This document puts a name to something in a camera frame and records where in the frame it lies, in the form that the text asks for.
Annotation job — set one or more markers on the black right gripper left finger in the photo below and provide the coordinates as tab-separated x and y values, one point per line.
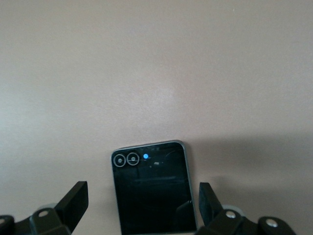
63	218

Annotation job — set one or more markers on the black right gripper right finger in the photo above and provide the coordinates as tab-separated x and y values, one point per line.
217	220

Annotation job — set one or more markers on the black flip phone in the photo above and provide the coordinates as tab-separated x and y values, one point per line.
151	195

